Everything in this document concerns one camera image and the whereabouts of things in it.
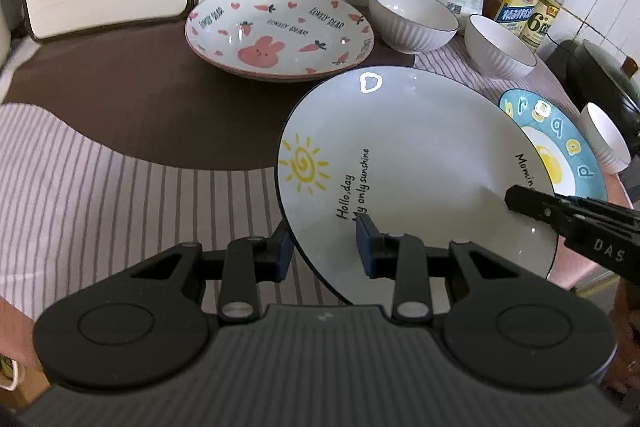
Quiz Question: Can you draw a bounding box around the pink bunny carrot plate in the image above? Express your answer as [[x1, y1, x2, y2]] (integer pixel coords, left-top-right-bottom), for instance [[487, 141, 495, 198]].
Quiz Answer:
[[184, 0, 374, 81]]

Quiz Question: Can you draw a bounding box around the white vinegar bottle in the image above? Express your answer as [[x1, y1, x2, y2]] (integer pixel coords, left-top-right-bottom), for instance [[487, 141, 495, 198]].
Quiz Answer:
[[518, 0, 564, 53]]

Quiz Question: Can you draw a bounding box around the black wok with lid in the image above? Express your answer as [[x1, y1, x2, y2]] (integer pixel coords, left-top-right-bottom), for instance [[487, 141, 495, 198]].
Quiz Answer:
[[546, 40, 639, 156]]

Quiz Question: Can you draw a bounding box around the blue egg letter plate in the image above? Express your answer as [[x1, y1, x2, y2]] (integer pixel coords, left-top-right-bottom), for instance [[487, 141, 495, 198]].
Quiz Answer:
[[499, 89, 608, 202]]

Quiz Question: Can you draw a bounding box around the striped pink cloth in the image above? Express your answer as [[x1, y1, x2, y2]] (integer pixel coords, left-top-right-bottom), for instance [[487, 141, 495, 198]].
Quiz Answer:
[[0, 36, 626, 323]]

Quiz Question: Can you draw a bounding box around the large white ribbed bowl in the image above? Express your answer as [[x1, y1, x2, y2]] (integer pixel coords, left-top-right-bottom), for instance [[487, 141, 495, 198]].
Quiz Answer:
[[579, 102, 631, 174]]

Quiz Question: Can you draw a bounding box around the brown table mat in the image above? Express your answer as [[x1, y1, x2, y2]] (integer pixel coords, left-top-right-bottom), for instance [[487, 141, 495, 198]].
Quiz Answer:
[[0, 0, 417, 172]]

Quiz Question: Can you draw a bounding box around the white sun print plate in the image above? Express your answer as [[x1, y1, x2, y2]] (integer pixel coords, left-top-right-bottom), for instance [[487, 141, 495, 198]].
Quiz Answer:
[[276, 66, 559, 306]]

